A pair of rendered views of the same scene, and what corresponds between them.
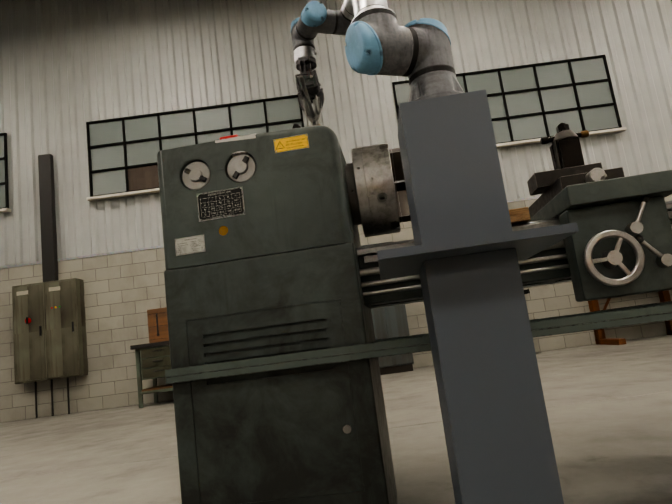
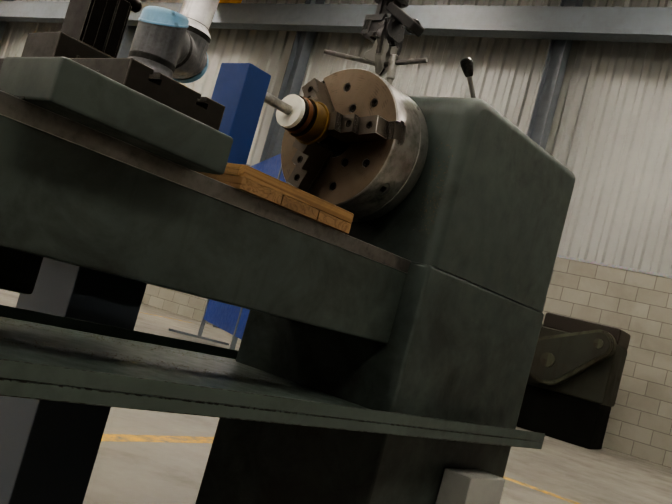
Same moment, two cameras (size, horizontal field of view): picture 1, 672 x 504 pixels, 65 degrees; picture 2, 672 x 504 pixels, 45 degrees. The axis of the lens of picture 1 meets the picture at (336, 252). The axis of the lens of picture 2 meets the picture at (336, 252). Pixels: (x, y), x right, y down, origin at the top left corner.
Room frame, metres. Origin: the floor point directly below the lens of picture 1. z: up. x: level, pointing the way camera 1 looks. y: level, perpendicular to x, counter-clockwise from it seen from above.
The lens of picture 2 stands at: (2.79, -1.61, 0.70)
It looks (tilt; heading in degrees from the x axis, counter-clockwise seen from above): 5 degrees up; 124
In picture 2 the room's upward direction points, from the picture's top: 15 degrees clockwise
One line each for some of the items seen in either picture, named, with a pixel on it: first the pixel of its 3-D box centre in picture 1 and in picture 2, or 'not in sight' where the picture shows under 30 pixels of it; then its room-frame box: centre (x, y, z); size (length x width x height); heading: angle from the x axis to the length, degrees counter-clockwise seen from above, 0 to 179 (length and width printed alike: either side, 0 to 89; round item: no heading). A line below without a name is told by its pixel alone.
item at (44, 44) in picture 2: (564, 179); (93, 72); (1.66, -0.76, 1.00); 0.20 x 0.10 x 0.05; 84
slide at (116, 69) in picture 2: (570, 197); (92, 93); (1.72, -0.80, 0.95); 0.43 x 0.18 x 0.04; 174
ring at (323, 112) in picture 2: not in sight; (307, 120); (1.79, -0.33, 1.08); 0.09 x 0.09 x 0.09; 84
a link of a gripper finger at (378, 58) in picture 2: (316, 107); (373, 56); (1.68, 0.00, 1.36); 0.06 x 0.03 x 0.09; 174
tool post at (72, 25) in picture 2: (566, 156); (96, 24); (1.66, -0.79, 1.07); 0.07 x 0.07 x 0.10; 84
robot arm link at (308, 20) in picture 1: (316, 20); not in sight; (1.59, -0.04, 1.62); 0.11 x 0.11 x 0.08; 21
